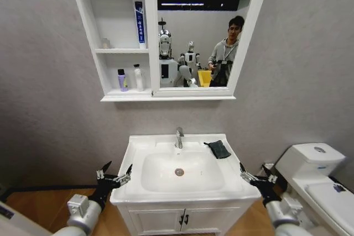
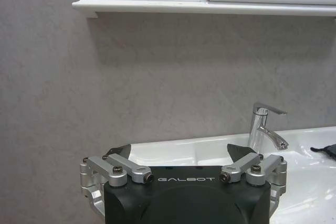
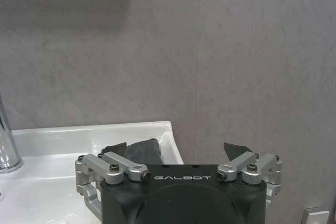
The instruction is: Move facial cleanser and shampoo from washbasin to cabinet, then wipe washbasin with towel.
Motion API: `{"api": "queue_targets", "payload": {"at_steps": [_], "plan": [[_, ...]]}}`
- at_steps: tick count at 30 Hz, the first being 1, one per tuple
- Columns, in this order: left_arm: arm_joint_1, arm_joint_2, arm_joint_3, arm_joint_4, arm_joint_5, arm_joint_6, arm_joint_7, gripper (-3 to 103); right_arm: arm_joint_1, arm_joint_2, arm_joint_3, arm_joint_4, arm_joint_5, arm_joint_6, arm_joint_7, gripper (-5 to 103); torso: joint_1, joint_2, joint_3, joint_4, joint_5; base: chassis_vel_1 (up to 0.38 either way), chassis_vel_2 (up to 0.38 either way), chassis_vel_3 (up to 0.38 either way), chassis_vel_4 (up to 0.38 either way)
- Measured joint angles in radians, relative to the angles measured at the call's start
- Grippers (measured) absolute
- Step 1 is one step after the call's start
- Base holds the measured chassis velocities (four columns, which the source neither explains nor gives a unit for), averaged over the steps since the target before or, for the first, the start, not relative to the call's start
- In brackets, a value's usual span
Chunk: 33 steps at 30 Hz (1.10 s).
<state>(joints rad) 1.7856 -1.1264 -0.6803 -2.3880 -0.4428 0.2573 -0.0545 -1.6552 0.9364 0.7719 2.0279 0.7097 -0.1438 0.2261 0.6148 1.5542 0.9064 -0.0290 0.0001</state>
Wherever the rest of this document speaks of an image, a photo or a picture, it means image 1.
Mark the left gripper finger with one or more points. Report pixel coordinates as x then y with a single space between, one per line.
123 180
103 172

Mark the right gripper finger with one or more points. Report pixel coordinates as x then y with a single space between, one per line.
270 178
245 175

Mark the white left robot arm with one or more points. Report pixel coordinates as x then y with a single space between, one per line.
80 214

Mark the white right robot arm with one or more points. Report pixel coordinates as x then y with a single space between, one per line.
285 216

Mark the dark grey towel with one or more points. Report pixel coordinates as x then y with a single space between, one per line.
219 149

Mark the white ceramic washbasin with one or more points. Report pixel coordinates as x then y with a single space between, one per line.
166 172

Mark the white vanity cabinet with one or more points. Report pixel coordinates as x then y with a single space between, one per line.
155 219

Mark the cabinet mirror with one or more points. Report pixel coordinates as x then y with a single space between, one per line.
204 39

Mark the white toilet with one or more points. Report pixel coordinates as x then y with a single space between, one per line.
318 180

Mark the round metal sink drain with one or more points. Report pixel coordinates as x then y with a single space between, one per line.
179 171

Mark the chrome toilet flush button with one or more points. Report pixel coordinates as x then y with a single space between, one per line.
321 149

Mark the chrome faucet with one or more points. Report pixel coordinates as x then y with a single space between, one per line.
179 138

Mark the purple bottle black cap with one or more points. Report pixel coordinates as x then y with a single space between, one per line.
123 82

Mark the white bottle black cap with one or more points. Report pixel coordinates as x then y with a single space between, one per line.
139 79

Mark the small clear jar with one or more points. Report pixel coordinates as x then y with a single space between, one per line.
105 44

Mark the blue white toothpaste tube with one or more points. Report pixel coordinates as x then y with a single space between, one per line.
140 26

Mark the white wall cabinet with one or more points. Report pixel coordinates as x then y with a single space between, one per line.
121 26

